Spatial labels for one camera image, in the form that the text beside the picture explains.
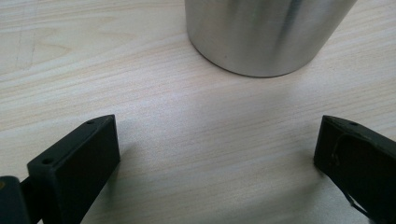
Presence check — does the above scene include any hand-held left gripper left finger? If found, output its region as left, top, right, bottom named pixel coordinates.
left=26, top=114, right=121, bottom=224

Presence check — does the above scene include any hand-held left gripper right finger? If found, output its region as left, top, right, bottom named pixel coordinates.
left=313, top=115, right=396, bottom=224

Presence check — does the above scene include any silver metal cup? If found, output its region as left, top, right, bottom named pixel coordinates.
left=184, top=0, right=359, bottom=78

